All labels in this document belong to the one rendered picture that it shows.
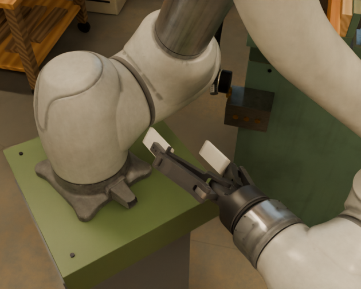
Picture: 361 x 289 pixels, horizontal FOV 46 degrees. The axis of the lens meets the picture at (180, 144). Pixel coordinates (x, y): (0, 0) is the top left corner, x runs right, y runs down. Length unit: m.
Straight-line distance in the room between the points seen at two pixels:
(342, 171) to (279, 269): 0.90
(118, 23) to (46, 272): 1.52
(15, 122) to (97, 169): 1.33
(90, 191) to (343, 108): 0.54
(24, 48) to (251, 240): 1.56
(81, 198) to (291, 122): 0.67
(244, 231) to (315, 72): 0.27
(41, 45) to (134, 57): 1.44
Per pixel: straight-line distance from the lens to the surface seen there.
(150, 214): 0.84
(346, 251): 0.55
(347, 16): 0.92
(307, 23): 0.37
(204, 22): 0.68
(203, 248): 1.58
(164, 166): 0.63
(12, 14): 1.89
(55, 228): 0.86
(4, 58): 2.17
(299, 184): 1.48
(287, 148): 1.35
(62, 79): 0.71
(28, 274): 1.63
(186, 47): 0.72
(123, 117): 0.75
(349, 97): 0.44
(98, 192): 0.85
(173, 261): 1.09
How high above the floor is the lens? 1.40
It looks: 49 degrees down
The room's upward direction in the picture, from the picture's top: straight up
